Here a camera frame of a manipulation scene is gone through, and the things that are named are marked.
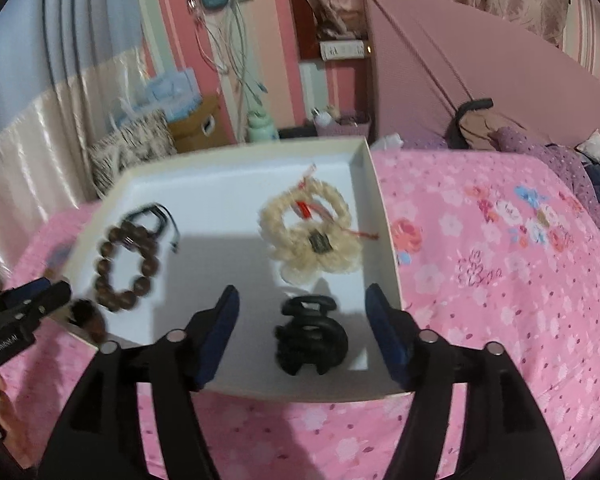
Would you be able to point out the pink headboard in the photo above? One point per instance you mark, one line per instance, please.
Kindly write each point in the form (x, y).
(480, 60)

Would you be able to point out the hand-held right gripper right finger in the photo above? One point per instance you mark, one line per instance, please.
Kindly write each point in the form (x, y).
(387, 335)

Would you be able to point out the brown cardboard box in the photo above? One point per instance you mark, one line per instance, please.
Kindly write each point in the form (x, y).
(197, 127)

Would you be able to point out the green water bottle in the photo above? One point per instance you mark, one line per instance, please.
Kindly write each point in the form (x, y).
(261, 127)

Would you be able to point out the cream satin curtain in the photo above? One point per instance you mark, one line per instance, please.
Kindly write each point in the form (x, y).
(30, 160)

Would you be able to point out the white pillow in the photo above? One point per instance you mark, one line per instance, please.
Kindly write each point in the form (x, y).
(596, 147)

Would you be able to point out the dark brown carved pendant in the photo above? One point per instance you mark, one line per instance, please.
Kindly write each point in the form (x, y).
(87, 317)

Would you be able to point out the black hair claw clip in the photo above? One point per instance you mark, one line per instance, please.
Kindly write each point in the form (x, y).
(325, 345)

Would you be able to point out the white shallow box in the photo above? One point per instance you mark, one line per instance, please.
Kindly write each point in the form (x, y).
(220, 200)

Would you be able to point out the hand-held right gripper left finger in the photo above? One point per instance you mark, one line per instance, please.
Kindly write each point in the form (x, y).
(220, 330)

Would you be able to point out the white power strip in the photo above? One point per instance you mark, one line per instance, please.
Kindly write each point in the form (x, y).
(342, 49)

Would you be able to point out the black white patterned bag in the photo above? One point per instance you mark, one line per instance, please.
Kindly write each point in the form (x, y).
(130, 152)

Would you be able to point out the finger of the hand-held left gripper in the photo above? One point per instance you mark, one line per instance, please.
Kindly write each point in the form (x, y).
(50, 302)
(37, 287)

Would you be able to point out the white tissue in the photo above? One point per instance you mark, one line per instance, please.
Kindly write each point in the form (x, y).
(387, 141)

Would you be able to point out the white sheer curtain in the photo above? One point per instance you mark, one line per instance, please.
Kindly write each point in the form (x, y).
(30, 35)

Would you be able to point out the purple dotted garment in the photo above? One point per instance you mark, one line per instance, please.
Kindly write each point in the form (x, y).
(545, 157)

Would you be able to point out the pink woven basket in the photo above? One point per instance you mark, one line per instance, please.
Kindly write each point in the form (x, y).
(342, 124)

